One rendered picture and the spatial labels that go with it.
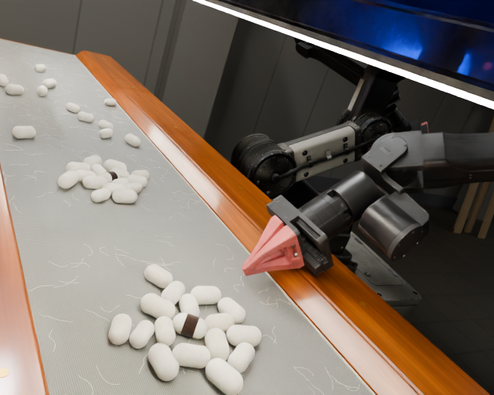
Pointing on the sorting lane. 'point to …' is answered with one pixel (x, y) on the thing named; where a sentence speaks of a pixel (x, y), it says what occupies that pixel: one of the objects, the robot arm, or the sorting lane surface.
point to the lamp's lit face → (373, 63)
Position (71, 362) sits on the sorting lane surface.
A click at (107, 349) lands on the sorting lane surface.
